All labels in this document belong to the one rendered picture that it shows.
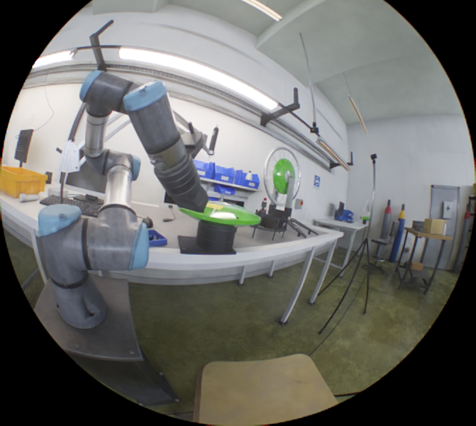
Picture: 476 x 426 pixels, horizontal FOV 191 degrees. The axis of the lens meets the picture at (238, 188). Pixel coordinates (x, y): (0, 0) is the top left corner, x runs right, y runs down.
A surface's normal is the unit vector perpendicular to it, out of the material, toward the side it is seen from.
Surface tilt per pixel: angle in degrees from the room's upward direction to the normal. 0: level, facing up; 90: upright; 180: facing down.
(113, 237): 50
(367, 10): 180
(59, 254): 93
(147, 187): 90
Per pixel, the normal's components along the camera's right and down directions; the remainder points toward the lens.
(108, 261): 0.71, 0.28
